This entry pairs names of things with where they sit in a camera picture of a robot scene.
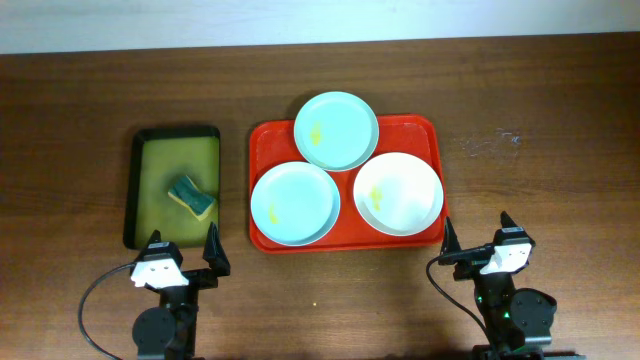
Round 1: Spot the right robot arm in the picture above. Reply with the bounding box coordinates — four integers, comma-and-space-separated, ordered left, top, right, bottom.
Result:
426, 211, 582, 360

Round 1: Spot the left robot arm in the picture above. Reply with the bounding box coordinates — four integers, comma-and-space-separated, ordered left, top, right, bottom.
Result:
130, 223, 231, 360

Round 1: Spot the light blue plate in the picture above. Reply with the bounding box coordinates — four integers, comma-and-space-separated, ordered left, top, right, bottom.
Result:
250, 161, 341, 247

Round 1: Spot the green plate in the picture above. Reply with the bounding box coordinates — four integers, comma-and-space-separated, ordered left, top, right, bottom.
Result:
294, 91, 380, 172

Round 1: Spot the green and yellow sponge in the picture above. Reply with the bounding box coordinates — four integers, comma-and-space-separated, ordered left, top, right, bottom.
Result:
167, 175, 216, 221

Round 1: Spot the white plate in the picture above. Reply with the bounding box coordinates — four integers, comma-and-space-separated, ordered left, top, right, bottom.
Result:
353, 152, 445, 237

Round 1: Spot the red plastic tray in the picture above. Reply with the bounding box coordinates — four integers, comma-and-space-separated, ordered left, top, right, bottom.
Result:
248, 114, 449, 254

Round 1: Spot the black tray with soapy water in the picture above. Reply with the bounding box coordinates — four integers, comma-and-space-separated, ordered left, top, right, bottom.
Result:
123, 125, 221, 249

